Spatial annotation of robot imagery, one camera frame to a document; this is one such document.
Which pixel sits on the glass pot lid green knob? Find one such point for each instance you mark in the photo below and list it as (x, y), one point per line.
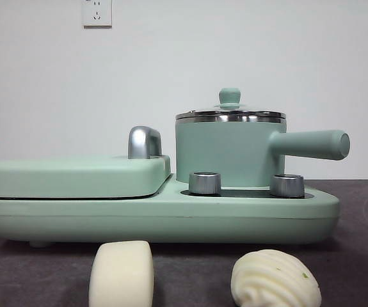
(230, 96)

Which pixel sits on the smooth white steamed bun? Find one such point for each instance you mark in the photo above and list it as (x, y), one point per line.
(121, 275)

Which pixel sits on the twisted white steamed bun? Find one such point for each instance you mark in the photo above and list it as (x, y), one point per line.
(273, 281)

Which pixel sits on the chrome control knob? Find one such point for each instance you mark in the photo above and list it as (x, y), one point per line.
(204, 184)
(286, 186)

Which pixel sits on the green breakfast machine base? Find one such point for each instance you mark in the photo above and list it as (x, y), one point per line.
(171, 217)

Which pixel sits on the white wall socket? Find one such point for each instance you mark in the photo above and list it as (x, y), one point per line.
(97, 14)

